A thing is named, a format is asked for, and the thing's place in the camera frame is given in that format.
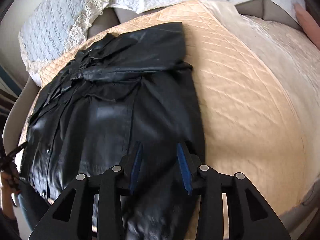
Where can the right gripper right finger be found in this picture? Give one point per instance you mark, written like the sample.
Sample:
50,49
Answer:
188,164

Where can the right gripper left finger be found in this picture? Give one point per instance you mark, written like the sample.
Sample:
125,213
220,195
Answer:
131,164

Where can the black leather jacket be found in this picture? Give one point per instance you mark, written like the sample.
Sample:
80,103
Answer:
135,87

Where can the person's left hand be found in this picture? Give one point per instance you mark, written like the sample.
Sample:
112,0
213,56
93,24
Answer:
7,191

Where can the blue jeans leg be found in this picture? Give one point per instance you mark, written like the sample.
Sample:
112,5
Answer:
32,204

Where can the peach quilted bedspread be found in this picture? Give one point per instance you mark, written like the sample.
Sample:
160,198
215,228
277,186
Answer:
248,120

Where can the light blue quilted pillow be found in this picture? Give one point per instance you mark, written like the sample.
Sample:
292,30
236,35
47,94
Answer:
55,27

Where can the white lace bed cover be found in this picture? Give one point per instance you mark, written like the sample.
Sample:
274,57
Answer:
294,60

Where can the pink pillow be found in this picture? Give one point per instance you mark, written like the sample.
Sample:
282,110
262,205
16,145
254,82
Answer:
308,24

